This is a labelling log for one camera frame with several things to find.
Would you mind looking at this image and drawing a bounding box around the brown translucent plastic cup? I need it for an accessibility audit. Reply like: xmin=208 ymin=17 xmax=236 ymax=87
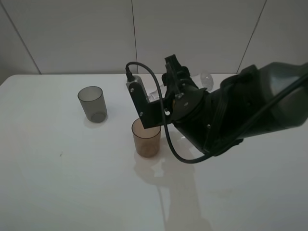
xmin=131 ymin=118 xmax=161 ymax=158

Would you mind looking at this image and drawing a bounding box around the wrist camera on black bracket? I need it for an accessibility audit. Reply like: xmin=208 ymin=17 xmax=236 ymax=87
xmin=126 ymin=75 xmax=163 ymax=128

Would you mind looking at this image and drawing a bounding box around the grey translucent plastic cup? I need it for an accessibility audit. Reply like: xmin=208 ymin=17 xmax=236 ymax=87
xmin=77 ymin=86 xmax=108 ymax=123

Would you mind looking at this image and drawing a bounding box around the black camera cable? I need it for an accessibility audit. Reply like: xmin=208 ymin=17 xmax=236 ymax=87
xmin=125 ymin=62 xmax=308 ymax=164

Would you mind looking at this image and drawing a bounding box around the clear plastic bottle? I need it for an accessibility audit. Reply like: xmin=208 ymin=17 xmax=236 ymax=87
xmin=148 ymin=71 xmax=214 ymax=102

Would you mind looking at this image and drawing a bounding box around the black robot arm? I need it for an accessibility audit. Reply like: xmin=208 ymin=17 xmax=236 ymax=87
xmin=162 ymin=55 xmax=308 ymax=158

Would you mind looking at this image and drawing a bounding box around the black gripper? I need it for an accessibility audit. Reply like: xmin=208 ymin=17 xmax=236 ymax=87
xmin=162 ymin=54 xmax=209 ymax=120

